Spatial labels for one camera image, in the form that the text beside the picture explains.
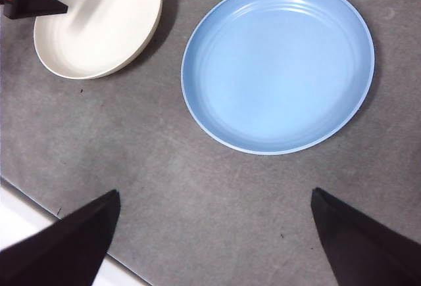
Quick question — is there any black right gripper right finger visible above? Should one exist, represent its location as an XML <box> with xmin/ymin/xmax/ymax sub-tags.
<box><xmin>310</xmin><ymin>187</ymin><xmax>421</xmax><ymax>286</ymax></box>

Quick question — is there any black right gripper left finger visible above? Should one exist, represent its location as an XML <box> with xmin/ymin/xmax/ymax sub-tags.
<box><xmin>0</xmin><ymin>189</ymin><xmax>121</xmax><ymax>286</ymax></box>

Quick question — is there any white round plate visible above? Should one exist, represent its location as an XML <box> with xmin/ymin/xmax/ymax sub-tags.
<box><xmin>33</xmin><ymin>0</ymin><xmax>164</xmax><ymax>80</ymax></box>

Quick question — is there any blue round plate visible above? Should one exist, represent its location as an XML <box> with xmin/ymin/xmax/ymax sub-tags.
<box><xmin>180</xmin><ymin>0</ymin><xmax>376</xmax><ymax>155</ymax></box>

